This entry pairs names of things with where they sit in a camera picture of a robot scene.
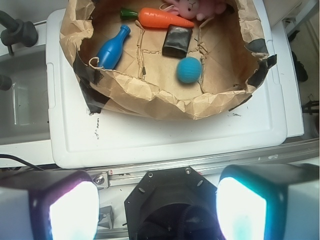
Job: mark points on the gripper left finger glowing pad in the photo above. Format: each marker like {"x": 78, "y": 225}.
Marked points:
{"x": 48, "y": 205}

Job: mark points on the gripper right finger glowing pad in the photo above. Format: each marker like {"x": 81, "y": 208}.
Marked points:
{"x": 269, "y": 202}

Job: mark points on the black box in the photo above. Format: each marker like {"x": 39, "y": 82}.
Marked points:
{"x": 177, "y": 41}

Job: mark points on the white plastic bin lid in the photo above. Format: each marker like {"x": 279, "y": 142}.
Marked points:
{"x": 80, "y": 139}

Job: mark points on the blue felt ball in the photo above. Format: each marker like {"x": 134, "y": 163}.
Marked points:
{"x": 189, "y": 70}

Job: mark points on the crumpled brown paper bag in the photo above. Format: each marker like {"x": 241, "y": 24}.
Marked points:
{"x": 231, "y": 48}

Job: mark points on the blue toy bowling pin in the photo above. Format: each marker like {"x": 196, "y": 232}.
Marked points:
{"x": 111, "y": 51}

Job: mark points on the pink plush bunny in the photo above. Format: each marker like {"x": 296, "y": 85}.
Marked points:
{"x": 194, "y": 9}

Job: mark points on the orange toy carrot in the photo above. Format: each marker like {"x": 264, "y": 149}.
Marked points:
{"x": 155, "y": 18}

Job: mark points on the aluminium rail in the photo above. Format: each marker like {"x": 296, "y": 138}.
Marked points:
{"x": 105, "y": 177}

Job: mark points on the black octagonal mount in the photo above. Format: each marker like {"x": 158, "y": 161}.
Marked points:
{"x": 173, "y": 204}

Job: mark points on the dark grey knob handle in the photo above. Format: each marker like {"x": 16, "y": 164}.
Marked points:
{"x": 17, "y": 31}

